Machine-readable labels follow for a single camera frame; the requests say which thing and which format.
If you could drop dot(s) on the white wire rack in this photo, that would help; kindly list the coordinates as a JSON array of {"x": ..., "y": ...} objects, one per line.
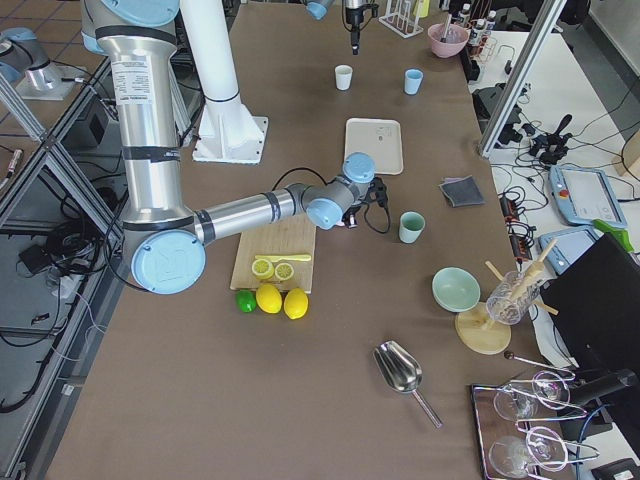
[{"x": 403, "y": 16}]

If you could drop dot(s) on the bamboo cutting board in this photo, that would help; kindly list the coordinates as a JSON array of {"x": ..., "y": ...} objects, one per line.
[{"x": 294, "y": 235}]

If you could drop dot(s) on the yellow lemon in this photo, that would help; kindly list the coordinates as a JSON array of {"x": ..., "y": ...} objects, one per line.
[
  {"x": 296, "y": 304},
  {"x": 269, "y": 298}
]

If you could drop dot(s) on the aluminium frame post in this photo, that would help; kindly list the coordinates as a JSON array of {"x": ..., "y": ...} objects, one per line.
[{"x": 541, "y": 29}]

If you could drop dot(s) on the grey folded cloth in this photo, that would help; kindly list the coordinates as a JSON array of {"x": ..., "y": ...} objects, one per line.
[{"x": 461, "y": 191}]

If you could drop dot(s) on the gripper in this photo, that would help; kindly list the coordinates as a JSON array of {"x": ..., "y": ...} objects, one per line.
[
  {"x": 354, "y": 19},
  {"x": 351, "y": 216}
]

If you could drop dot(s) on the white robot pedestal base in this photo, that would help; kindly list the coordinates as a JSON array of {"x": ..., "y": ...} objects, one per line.
[{"x": 227, "y": 132}]

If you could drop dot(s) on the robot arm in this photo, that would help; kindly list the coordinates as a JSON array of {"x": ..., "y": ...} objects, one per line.
[
  {"x": 319, "y": 8},
  {"x": 164, "y": 240}
]

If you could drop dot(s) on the round wooden stand base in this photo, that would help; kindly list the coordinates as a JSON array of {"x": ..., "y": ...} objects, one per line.
[{"x": 483, "y": 335}]

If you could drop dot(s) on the wine glass lower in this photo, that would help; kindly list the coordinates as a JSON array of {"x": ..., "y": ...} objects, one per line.
[{"x": 540, "y": 452}]

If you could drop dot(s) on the glass mug on stand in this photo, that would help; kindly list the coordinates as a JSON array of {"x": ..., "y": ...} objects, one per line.
[{"x": 509, "y": 301}]

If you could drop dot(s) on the black framed mirror tray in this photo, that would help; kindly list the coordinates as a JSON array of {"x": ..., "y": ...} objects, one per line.
[{"x": 520, "y": 429}]

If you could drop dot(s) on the lemon half upper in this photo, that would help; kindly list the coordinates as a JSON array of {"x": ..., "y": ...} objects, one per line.
[{"x": 262, "y": 269}]

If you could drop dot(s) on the green ceramic bowl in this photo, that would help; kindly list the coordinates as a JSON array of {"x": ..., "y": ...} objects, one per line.
[{"x": 455, "y": 289}]

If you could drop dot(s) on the green plastic cup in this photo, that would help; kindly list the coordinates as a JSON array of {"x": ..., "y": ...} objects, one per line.
[{"x": 411, "y": 225}]

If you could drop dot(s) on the steel metal scoop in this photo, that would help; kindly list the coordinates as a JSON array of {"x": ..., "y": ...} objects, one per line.
[{"x": 403, "y": 374}]

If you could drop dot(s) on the yellow lemon upper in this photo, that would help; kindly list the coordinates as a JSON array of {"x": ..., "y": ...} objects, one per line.
[{"x": 296, "y": 304}]

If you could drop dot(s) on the wine glass upper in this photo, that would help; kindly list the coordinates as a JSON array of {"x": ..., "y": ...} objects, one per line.
[{"x": 520, "y": 399}]

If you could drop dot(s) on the pink bowl with ice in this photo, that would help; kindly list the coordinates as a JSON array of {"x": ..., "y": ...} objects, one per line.
[{"x": 447, "y": 39}]

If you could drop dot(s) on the yellow lemon lower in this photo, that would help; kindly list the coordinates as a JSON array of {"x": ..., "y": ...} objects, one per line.
[{"x": 269, "y": 298}]

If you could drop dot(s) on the green lime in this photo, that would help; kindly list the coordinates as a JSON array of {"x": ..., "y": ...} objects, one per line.
[{"x": 245, "y": 301}]

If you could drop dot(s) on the cream white plastic cup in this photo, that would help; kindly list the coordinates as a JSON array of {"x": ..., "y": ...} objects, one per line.
[{"x": 343, "y": 77}]

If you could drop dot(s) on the black monitor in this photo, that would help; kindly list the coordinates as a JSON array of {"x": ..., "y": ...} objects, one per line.
[{"x": 597, "y": 299}]

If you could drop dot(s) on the cream rabbit tray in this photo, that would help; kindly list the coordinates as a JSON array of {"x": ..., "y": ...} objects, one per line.
[{"x": 380, "y": 139}]

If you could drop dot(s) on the lemon half lower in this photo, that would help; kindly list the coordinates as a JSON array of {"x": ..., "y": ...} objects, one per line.
[{"x": 284, "y": 271}]

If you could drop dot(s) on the wine glass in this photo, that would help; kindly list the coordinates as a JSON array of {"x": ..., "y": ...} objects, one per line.
[
  {"x": 540, "y": 452},
  {"x": 520, "y": 399}
]

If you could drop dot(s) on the blue teach pendant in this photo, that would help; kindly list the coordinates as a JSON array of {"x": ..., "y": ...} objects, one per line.
[{"x": 583, "y": 195}]

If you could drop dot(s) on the blue plastic cup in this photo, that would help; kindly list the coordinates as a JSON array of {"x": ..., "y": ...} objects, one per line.
[{"x": 412, "y": 81}]

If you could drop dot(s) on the lemon half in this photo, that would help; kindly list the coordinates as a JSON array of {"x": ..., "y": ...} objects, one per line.
[
  {"x": 284, "y": 271},
  {"x": 262, "y": 269}
]

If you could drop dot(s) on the yellow plastic knife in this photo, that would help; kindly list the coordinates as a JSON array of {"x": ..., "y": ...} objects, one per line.
[{"x": 280, "y": 258}]

